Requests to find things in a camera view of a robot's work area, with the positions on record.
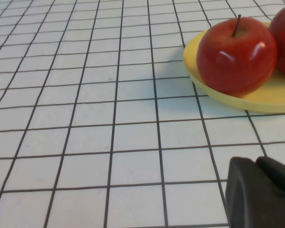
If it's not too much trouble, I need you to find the yellow round plate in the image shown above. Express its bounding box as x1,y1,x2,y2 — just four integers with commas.
182,22,285,114

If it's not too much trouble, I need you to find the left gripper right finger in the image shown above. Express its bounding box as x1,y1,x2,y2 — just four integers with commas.
256,156,285,204

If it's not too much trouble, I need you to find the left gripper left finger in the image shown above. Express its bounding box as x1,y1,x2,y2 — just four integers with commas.
225,156,285,228

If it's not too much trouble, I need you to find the white grid tablecloth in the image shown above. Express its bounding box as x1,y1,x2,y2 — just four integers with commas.
0,0,285,228

